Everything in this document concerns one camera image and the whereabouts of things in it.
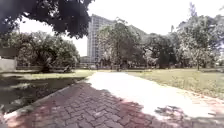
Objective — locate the red brick path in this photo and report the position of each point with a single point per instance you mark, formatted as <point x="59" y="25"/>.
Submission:
<point x="110" y="96"/>

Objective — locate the tall grey building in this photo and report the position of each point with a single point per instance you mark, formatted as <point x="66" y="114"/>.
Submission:
<point x="95" y="36"/>

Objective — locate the row of green trees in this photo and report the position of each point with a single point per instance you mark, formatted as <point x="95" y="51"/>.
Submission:
<point x="140" y="46"/>

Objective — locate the grass lawn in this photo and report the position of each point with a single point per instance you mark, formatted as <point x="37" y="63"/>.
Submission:
<point x="186" y="78"/>
<point x="30" y="86"/>

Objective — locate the dark overhanging tree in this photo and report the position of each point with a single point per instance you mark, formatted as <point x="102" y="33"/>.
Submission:
<point x="50" y="15"/>

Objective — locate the low pale wall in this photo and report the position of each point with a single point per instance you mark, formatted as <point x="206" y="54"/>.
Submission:
<point x="6" y="64"/>

